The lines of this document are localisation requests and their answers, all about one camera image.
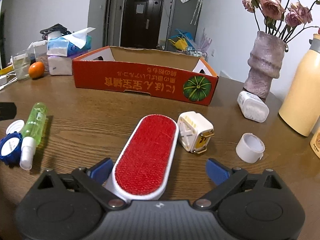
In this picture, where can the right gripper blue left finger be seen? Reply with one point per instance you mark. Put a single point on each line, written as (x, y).
(94, 176)

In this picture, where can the green spray bottle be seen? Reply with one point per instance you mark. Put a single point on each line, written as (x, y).
(32, 134)

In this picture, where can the dark entrance door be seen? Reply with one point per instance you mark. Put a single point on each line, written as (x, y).
(141, 23)

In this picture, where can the red white lint brush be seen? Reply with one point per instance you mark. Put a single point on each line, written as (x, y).
(142, 169)

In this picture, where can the purple white tissue pack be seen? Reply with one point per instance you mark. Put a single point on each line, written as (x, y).
(59, 65)

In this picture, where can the white charger with cable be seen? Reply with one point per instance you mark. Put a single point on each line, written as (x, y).
(8, 79)

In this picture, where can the white umbrella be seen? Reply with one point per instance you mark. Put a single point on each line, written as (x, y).
(196, 12)

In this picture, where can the clear plastic food container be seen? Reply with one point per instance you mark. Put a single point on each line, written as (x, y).
(40, 52)

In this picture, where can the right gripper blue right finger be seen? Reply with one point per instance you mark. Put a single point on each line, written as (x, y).
(221, 174)

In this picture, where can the white tape roll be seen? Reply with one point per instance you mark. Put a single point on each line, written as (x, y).
(250, 148)

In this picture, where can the white bottle cap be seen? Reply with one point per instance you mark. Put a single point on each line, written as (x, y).
(15, 126)

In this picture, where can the blue tissue pack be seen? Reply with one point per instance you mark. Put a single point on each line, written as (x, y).
(70, 44)

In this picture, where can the glass cup with straw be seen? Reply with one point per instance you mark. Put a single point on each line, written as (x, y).
(22, 61)

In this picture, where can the yellow blue bags pile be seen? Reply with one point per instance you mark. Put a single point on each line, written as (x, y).
(182, 40)

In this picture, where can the yellow thermos jug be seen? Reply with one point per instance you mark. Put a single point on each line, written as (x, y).
(300, 109)

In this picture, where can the blue gear-shaped lid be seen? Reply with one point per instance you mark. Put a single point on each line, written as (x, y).
(11, 148)

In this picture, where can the pink ceramic vase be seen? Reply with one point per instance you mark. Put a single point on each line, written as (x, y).
(265, 63)

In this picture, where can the wire rack with bottles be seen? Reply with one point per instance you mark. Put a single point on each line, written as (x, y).
(196, 53)

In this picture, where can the cream cube charger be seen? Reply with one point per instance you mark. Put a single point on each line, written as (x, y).
(195, 132)

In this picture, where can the orange fruit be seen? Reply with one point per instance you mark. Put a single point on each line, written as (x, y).
(36, 70)

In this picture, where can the yellow bear mug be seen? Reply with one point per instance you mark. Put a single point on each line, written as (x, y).
(315, 143)

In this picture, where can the grey refrigerator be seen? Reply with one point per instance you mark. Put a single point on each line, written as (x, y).
(181, 12)

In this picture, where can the red cardboard box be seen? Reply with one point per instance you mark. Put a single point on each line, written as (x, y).
(158, 73)

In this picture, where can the black device on container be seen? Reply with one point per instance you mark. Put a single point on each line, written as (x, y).
(54, 31)

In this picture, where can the white cotton swab box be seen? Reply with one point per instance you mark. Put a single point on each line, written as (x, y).
(252, 107)

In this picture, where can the dried pink roses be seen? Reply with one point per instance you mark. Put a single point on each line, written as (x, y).
(282, 20)

